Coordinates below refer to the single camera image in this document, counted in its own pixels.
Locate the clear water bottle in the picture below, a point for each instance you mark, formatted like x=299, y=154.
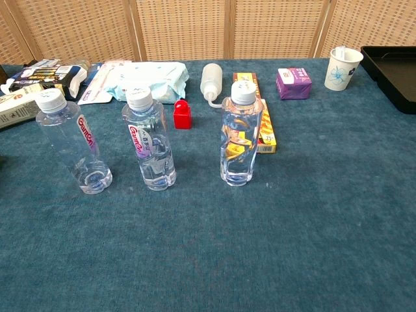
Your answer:
x=74, y=152
x=152, y=152
x=242, y=156

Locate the small red block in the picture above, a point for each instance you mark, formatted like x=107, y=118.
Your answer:
x=182, y=118

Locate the yellow curry box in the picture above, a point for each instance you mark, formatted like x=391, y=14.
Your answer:
x=268, y=139

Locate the white squeeze bottle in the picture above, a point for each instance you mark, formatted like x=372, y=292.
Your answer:
x=211, y=79

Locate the blue tablecloth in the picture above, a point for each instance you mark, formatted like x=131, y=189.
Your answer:
x=208, y=243

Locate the narrow yellow brown box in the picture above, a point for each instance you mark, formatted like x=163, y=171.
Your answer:
x=247, y=77

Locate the wet wipes pack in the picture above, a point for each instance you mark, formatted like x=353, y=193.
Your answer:
x=162, y=76

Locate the purple box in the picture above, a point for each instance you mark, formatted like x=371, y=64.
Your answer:
x=294, y=84

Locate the pink toothbrush pack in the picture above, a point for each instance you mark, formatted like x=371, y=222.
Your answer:
x=104, y=81

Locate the wicker folding screen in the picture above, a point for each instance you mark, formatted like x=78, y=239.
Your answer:
x=182, y=29

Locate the white paper cup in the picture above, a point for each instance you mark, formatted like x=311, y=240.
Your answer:
x=339, y=76

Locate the black battery pack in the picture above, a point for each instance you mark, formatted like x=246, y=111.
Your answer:
x=48, y=76

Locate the blue white toothpaste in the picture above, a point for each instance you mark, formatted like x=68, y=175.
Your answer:
x=47, y=62

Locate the black tray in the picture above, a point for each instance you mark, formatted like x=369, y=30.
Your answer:
x=396, y=74

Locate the brown drink bottle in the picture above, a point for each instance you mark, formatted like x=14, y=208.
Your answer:
x=2, y=76

